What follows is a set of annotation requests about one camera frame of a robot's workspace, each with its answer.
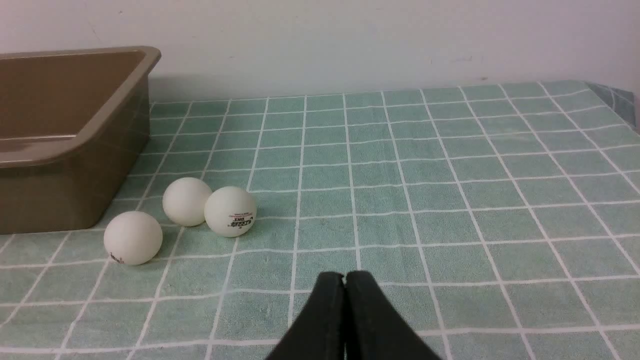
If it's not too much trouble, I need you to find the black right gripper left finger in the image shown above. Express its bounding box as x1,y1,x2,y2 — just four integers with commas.
266,272,345,360

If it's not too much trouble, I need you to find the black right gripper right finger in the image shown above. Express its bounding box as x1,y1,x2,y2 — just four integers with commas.
345,271,440,360

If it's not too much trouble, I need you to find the white ball with logo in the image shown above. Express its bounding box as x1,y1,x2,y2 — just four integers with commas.
204,186,258,239

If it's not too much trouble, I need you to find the plain white table-tennis ball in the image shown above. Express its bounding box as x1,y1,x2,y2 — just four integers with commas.
162,177,213,227

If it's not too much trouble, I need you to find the green checkered tablecloth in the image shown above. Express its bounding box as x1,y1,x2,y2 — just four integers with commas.
1,80,640,360

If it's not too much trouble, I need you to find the brown plastic bin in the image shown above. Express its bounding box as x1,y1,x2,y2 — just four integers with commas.
0,45,162,235

